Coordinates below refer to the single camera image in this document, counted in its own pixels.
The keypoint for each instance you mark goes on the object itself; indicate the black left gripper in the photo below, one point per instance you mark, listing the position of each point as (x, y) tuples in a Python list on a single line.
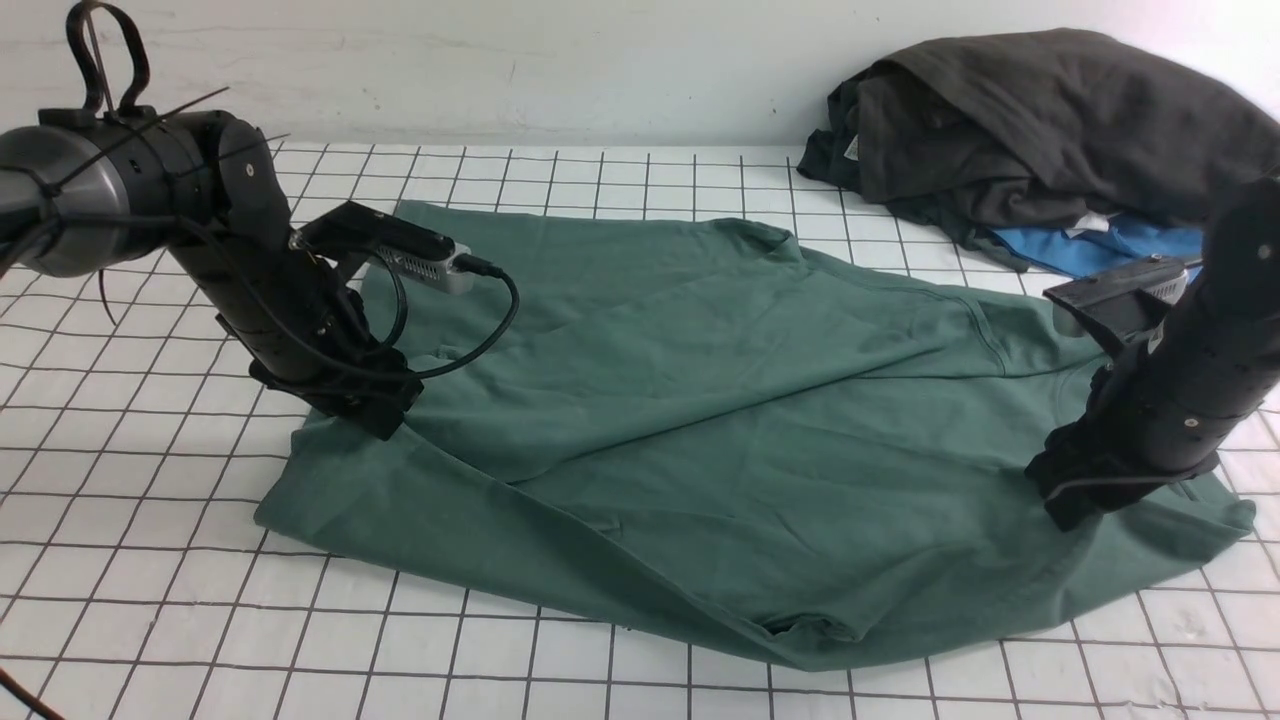
[(378, 408)]

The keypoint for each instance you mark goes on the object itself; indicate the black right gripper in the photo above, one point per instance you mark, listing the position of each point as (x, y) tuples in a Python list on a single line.
[(1088, 468)]

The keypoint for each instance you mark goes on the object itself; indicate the green long-sleeve top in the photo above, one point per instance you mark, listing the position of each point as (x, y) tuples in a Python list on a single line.
[(705, 431)]

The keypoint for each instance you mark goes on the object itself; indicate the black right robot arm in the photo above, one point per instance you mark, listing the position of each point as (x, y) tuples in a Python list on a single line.
[(1191, 350)]

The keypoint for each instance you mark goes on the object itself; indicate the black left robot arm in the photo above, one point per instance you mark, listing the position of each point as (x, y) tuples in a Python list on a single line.
[(201, 186)]

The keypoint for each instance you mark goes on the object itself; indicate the blue garment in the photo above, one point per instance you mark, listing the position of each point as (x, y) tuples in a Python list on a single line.
[(1096, 244)]

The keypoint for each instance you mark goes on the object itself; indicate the white grid tablecloth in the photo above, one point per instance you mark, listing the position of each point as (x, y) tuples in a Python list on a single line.
[(136, 585)]

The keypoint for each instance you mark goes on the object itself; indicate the dark grey garment pile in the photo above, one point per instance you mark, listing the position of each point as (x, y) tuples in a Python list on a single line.
[(1040, 129)]

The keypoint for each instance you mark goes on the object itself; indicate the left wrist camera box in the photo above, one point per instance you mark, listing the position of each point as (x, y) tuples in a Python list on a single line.
[(410, 255)]

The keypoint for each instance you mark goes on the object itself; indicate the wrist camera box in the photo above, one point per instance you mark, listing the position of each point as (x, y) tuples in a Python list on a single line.
[(410, 255), (1123, 303)]

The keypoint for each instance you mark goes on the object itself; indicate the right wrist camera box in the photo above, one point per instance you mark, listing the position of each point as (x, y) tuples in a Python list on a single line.
[(1123, 303)]

